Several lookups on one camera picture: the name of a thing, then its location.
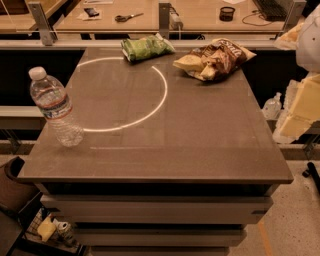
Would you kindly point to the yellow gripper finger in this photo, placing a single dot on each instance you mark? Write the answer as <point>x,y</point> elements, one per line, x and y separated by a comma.
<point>288,41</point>
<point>301,106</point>

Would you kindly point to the brown chip bag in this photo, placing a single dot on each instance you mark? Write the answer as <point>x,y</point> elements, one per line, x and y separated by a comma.
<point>215,61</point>

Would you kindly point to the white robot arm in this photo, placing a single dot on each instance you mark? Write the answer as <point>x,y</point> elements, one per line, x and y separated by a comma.
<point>307,56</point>

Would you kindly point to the sanitizer bottle left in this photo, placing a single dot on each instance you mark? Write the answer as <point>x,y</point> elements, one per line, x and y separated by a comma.
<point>272,107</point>

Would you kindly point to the green chip bag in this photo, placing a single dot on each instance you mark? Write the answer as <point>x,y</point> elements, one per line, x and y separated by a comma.
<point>146,47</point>

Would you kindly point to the clear plastic water bottle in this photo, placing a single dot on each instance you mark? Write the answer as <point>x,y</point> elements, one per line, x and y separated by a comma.
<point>50,96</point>

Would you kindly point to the black keyboard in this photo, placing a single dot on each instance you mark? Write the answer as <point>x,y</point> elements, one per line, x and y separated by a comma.
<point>271,10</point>

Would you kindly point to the black mesh cup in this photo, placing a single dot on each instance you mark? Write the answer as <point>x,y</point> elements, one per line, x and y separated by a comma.
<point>226,13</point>

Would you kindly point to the white power strip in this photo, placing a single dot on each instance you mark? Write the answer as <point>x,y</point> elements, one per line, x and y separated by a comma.
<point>175,20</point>

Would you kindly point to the black phone on paper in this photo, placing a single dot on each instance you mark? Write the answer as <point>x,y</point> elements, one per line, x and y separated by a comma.
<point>89,14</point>

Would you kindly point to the grey drawer cabinet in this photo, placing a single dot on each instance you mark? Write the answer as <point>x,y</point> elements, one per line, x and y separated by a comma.
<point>123,225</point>

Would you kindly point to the yellow cloth in basket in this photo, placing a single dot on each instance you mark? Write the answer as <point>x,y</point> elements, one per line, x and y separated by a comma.
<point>46,229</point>

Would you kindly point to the brown chair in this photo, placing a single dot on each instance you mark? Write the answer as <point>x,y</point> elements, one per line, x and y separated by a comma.
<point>17,199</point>

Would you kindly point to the black handled scissors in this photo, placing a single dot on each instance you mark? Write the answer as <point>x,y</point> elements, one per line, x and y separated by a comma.
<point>121,18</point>

